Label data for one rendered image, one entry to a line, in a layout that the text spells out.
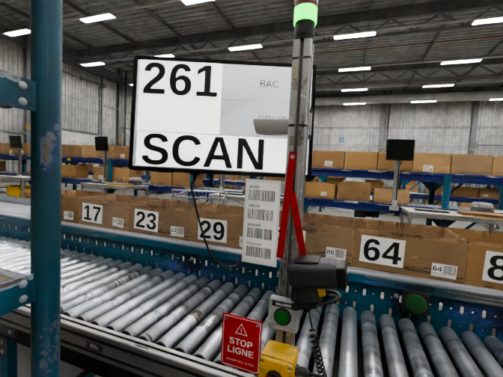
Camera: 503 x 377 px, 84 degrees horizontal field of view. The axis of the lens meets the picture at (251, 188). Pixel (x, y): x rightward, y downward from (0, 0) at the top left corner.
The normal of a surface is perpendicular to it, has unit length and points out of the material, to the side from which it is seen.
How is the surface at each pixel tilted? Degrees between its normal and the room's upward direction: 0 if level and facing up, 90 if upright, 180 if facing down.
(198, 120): 86
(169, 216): 90
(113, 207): 90
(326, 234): 90
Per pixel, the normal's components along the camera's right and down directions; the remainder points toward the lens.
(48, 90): 0.68, 0.08
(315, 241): -0.34, 0.06
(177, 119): 0.00, 0.00
